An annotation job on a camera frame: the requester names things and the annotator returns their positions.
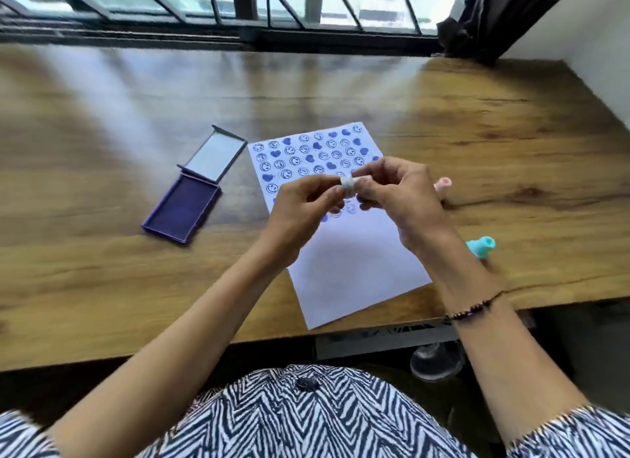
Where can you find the small white stamp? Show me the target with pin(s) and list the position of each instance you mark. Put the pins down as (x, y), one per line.
(348, 186)

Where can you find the turquoise stamp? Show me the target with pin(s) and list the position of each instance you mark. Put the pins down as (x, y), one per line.
(481, 246)

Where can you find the dark curtain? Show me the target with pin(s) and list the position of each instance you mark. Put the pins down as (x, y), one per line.
(497, 19)

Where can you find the purple ink pad case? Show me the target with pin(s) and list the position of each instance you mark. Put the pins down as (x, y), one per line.
(194, 189)

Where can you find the clear round object under table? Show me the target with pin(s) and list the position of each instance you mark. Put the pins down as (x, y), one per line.
(437, 360)

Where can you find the person's right forearm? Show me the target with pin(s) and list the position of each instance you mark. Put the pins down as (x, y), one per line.
(502, 334)

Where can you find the white stamped paper sheet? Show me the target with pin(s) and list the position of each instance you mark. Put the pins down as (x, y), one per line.
(344, 241)

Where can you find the person's left forearm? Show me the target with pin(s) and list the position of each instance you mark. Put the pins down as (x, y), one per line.
(162, 344)

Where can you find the pink stamp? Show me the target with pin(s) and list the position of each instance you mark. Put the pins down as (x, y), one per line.
(443, 186)

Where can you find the person's left thumb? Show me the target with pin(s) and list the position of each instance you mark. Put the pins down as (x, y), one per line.
(322, 200)

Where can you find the white slotted tray under table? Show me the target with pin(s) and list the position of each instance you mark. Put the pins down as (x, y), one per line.
(384, 337)

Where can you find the person's right thumb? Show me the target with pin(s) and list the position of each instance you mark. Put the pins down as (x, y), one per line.
(370, 189)

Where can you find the person's left hand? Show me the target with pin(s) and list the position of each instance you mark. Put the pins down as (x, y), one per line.
(295, 216)

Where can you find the window frame with bars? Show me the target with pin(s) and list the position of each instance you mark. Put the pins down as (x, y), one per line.
(216, 10)

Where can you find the zebra striped shirt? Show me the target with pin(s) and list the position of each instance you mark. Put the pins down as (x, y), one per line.
(305, 418)

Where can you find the person's right hand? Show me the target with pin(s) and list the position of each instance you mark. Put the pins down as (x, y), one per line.
(408, 201)

